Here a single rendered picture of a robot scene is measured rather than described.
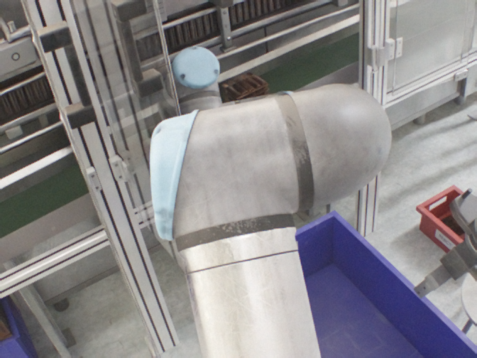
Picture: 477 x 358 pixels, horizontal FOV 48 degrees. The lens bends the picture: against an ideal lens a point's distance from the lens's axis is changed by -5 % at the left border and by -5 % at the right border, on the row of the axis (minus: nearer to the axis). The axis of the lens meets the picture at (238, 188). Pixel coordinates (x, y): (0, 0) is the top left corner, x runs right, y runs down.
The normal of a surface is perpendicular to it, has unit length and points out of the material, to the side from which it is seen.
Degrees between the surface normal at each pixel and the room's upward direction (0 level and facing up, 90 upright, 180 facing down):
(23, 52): 90
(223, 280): 44
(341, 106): 26
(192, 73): 40
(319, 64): 2
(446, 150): 0
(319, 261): 90
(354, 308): 0
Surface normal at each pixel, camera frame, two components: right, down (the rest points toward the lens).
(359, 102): 0.49, -0.65
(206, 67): 0.23, -0.21
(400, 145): -0.11, -0.73
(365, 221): 0.52, 0.53
